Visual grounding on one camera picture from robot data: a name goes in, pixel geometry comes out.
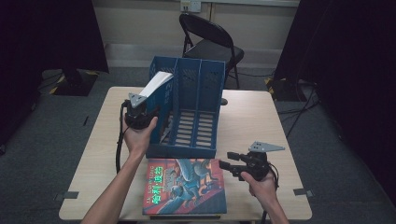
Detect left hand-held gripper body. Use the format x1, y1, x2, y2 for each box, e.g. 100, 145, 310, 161
123, 92, 161, 131

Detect blue book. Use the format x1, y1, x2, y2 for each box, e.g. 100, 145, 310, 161
138, 71, 176, 125

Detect blue plastic file rack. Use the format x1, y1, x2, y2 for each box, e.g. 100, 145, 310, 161
145, 55, 226, 160

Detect black floor cables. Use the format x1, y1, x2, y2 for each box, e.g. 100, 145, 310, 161
236, 70, 321, 139

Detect person's right hand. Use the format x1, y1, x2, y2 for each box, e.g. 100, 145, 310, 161
241, 171, 279, 203

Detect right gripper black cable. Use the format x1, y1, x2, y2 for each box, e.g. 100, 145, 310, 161
261, 162, 280, 224

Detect black stand base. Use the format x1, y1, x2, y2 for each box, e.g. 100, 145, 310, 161
46, 68, 100, 97
264, 77, 309, 102

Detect black curtain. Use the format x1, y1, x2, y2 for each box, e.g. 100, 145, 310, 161
274, 0, 396, 200
0, 0, 110, 148

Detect red illustrated book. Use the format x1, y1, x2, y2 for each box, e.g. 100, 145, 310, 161
142, 158, 228, 217

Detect grey tape strip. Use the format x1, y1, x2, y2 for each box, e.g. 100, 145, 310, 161
292, 188, 314, 198
55, 190, 79, 202

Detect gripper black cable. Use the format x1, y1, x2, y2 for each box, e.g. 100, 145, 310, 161
261, 162, 280, 224
115, 100, 131, 175

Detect white wall socket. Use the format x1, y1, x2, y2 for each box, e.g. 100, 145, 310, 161
180, 0, 202, 13

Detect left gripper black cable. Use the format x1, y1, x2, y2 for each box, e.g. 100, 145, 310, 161
115, 100, 131, 175

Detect person's left hand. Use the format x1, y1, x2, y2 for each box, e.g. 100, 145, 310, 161
121, 116, 159, 157

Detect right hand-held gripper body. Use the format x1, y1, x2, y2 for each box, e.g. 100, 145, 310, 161
241, 141, 286, 182

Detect black folding chair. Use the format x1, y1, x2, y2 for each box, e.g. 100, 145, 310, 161
178, 12, 246, 91

